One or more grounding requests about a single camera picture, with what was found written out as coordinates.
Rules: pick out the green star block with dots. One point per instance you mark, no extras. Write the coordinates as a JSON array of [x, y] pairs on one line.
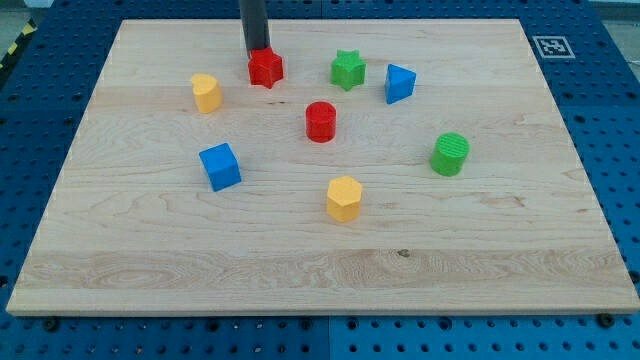
[[348, 69]]

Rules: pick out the yellow heart block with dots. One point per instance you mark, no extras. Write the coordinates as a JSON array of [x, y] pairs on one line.
[[207, 92]]

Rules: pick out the blue cube block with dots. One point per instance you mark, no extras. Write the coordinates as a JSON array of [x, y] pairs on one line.
[[221, 166]]

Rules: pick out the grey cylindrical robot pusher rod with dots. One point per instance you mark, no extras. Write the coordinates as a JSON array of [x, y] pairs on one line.
[[254, 18]]

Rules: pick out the white fiducial marker tag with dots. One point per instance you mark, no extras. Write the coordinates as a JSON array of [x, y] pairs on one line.
[[553, 47]]

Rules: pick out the red cylinder block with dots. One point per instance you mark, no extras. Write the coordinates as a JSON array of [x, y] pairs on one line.
[[320, 121]]

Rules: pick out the green cylinder block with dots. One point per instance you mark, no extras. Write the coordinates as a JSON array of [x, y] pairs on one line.
[[449, 154]]

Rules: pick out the red star block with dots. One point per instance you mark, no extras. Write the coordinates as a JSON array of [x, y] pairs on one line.
[[265, 67]]

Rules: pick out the yellow hexagon block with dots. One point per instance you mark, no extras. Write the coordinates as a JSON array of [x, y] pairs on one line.
[[344, 198]]

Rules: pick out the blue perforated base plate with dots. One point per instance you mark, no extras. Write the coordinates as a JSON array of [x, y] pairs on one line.
[[56, 70]]

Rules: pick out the blue triangle block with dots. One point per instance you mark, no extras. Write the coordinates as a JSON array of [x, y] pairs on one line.
[[399, 83]]

